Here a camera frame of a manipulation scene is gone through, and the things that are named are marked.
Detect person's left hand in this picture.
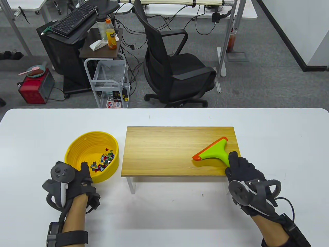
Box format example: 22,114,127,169
66,162,101,214

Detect person's right hand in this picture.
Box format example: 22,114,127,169
225,151,278,217

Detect grey hand controller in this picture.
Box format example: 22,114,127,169
228,179,282,216
42,164,76,209

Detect green orange scraper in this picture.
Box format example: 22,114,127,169
192,137,230,167

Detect pile of colourful sequins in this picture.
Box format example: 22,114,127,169
90,147,115,172

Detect yellow fabric basket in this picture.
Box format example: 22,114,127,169
64,131,119,183

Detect wooden tabletop organizer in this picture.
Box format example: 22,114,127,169
121,126,246,195

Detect person's right forearm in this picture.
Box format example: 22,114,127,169
251,212,291,247

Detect person's left forearm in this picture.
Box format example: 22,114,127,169
60,194,89,233

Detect white office desk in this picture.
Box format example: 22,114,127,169
0,0,61,58
113,0,258,93

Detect red toaster oven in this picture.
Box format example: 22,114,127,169
17,68,55,104

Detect black mesh office chair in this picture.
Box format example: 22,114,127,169
134,0,217,108

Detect teal plate with food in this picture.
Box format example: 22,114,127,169
26,65,46,77

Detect red drink bottle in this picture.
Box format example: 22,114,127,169
227,33,236,53

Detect pink spatula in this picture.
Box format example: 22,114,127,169
17,67,40,76

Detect black computer cabinet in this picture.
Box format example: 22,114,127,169
36,21,90,94

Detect brown wooden side table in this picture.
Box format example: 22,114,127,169
79,28,124,59

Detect white crumpled tissue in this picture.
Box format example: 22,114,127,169
89,38,108,51

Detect black shoes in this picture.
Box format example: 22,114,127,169
0,51,24,60

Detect orange juice bottle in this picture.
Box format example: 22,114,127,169
105,18,117,50

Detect clear bottle dark cap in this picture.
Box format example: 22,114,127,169
96,14,108,40

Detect black keyboard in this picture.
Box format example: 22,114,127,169
51,3,99,36

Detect black monitor stand base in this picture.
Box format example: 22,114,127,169
85,0,120,14

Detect black left arm strap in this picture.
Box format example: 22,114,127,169
46,222,88,247

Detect black arm strap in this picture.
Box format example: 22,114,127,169
261,214,312,247
46,222,88,247

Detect black right glove cable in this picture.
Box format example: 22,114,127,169
275,197,296,222

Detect black right arm strap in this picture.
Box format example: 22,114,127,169
261,214,312,247

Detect white wire trolley cart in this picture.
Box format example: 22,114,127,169
84,58,130,109

